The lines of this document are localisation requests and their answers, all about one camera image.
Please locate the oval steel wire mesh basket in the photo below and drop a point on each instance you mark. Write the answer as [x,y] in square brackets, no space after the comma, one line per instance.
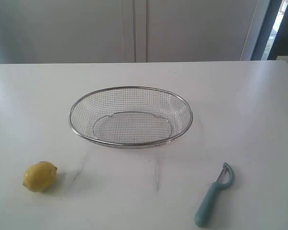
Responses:
[130,117]

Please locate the window with dark frame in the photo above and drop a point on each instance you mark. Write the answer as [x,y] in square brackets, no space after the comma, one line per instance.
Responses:
[272,43]

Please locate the light blue vegetable peeler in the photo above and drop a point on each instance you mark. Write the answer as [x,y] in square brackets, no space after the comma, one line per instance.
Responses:
[204,211]

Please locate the white cabinet doors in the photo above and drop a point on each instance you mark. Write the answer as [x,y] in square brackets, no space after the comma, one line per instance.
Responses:
[114,31]

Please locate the yellow lemon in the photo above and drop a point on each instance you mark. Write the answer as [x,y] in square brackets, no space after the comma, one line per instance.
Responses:
[40,176]

